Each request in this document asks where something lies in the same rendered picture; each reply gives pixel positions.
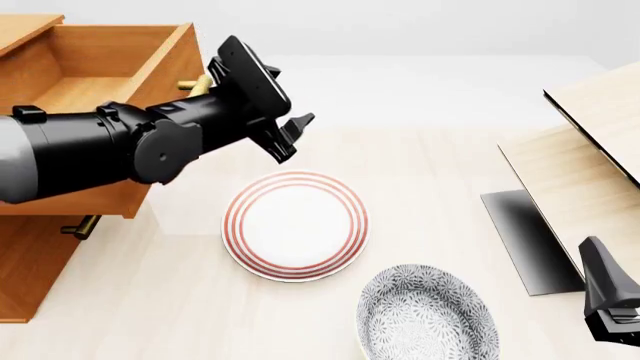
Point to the grey patterned bowl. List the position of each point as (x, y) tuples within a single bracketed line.
[(425, 318)]

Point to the grey and black left robot arm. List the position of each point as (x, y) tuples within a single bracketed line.
[(75, 150)]

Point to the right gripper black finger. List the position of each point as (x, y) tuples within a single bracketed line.
[(607, 277)]

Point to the pale wooden slat tray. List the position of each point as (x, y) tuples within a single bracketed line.
[(565, 168)]

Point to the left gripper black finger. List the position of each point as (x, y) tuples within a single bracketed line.
[(272, 72), (299, 125)]

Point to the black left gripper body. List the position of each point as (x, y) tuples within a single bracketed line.
[(272, 144)]

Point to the closed wooden drawer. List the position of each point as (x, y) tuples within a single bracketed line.
[(30, 262)]

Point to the white plate with red rings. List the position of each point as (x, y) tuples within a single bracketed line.
[(295, 227)]

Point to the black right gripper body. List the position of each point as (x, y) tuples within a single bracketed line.
[(617, 324)]

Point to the open wooden drawer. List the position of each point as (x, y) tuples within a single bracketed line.
[(120, 56)]

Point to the wooden cabinet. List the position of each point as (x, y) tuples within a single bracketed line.
[(25, 32)]

